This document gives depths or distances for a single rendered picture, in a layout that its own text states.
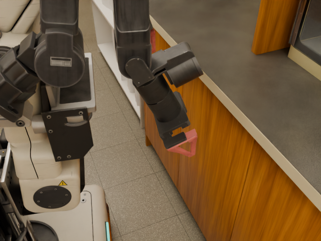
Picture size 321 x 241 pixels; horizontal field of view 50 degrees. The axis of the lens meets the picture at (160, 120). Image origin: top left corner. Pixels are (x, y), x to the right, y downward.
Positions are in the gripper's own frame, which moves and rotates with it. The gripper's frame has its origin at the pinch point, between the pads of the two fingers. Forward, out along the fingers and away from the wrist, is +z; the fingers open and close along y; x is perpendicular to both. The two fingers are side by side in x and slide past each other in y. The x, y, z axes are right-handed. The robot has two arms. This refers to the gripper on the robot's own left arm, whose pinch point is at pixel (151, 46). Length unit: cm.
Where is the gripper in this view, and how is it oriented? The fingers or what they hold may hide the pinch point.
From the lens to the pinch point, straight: 111.2
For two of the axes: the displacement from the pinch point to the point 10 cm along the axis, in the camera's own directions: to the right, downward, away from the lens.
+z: 4.1, 6.3, 6.5
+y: -1.9, -6.4, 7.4
